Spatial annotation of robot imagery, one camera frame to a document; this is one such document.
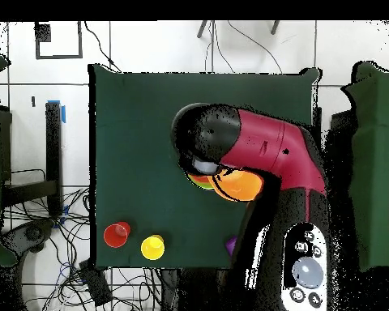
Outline gray black chair base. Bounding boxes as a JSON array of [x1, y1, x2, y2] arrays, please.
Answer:
[[1, 218, 58, 260]]

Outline dark green tablecloth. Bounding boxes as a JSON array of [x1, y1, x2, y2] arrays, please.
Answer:
[[88, 63, 322, 271]]

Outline purple cup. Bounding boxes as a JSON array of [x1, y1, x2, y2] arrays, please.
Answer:
[[224, 235, 238, 257]]

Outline green bowl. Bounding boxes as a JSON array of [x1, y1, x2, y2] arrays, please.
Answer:
[[189, 176, 215, 191]]

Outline small red bowl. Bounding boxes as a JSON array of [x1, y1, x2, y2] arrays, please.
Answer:
[[187, 173, 212, 185]]

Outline black metal stand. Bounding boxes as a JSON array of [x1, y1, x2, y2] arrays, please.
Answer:
[[1, 100, 66, 218]]

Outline large orange bowl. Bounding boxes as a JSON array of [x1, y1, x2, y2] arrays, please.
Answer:
[[207, 168, 266, 202]]

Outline black power strip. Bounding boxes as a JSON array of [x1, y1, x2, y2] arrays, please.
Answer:
[[79, 258, 113, 307]]

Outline red orange cup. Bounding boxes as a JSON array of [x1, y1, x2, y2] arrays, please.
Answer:
[[103, 221, 131, 249]]

